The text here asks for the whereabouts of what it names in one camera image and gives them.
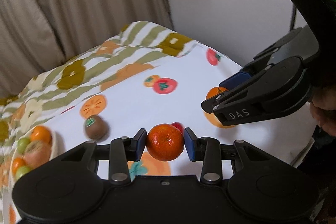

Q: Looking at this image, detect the large orange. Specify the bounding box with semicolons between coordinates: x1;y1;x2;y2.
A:
203;86;237;129

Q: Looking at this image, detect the brown kiwi with sticker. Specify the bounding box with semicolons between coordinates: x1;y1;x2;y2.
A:
84;115;109;141

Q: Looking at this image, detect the small red tomato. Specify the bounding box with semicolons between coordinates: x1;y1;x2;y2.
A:
171;122;185;135

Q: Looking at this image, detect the small mandarin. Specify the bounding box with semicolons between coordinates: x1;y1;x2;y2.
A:
146;123;184;161

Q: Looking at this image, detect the red yellow apple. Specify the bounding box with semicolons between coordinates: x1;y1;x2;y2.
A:
23;140;51;169

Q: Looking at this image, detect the person right hand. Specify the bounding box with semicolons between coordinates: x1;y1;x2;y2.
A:
310;87;336;136

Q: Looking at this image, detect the white fruit print cloth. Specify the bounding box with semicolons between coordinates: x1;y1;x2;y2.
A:
0;45;316;224

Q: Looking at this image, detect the cream ceramic bowl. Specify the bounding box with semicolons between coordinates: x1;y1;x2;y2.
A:
10;126;58;185

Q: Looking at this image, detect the green fruit upper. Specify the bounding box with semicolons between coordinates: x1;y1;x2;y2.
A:
17;138;31;155

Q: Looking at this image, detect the green fruit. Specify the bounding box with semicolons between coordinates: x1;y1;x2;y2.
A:
17;138;31;155
15;165;31;181

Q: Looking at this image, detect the green striped floral quilt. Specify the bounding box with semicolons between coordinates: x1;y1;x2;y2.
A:
1;21;196;188

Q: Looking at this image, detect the green fruit lower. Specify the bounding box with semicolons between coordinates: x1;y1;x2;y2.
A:
15;165;31;181

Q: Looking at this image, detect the beige curtain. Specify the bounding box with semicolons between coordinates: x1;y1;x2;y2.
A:
1;0;173;97

